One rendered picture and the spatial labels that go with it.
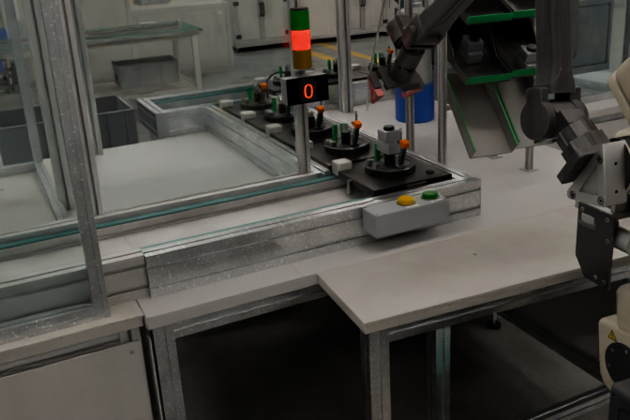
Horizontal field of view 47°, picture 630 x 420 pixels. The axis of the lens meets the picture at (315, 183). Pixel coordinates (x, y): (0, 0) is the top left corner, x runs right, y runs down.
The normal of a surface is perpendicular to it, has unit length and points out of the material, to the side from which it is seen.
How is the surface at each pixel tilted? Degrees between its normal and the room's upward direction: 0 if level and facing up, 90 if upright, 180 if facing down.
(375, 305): 0
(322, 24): 90
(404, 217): 90
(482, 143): 45
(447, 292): 0
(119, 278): 90
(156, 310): 0
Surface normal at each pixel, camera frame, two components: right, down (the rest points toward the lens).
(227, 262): 0.44, 0.27
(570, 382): -0.06, -0.94
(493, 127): 0.15, -0.46
